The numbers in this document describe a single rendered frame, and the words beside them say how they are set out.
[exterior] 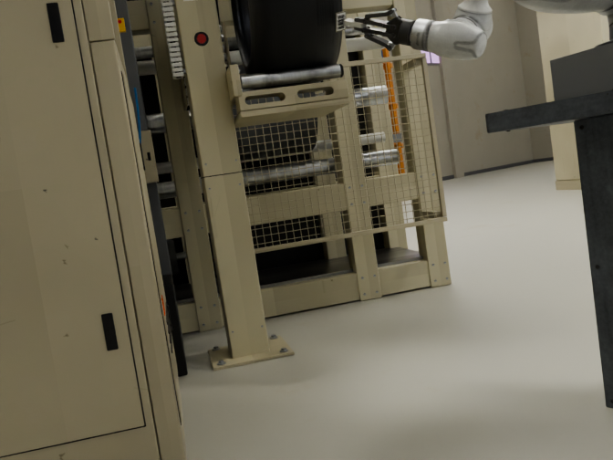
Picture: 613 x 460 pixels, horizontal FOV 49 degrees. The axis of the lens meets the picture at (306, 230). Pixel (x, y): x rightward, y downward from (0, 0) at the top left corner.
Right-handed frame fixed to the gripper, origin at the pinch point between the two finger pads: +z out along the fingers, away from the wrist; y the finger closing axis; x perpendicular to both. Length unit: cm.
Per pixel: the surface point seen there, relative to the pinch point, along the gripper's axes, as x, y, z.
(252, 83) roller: -23.3, 16.4, 23.9
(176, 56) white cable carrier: -30, 10, 49
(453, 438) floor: -93, 49, -76
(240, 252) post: -45, 66, 16
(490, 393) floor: -68, 58, -76
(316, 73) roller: -7.7, 15.6, 9.7
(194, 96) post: -32, 21, 41
